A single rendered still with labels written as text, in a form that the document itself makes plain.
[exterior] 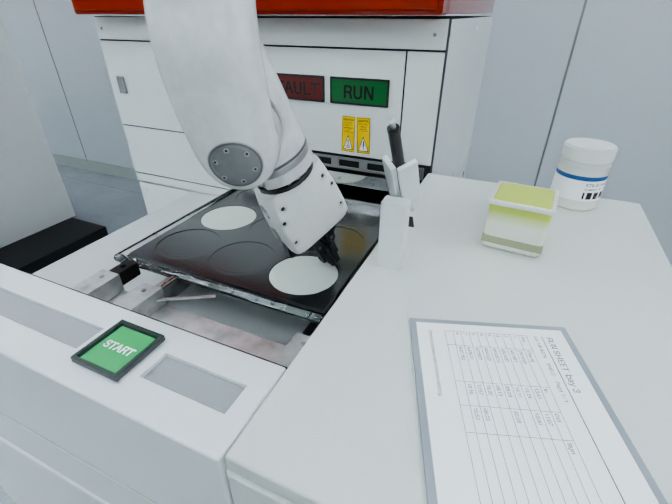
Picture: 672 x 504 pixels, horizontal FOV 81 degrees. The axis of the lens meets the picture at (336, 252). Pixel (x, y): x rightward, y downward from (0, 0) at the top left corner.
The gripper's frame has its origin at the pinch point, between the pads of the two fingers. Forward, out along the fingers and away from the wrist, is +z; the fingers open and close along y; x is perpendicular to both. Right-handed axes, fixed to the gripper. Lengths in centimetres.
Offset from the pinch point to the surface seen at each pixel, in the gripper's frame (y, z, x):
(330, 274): -2.3, 1.3, -2.8
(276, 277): -8.2, -1.5, 1.5
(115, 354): -25.5, -16.6, -7.9
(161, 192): -9, 10, 70
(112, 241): -24, 0, 44
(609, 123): 162, 90, 25
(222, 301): -16.1, 3.6, 11.4
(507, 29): 156, 47, 72
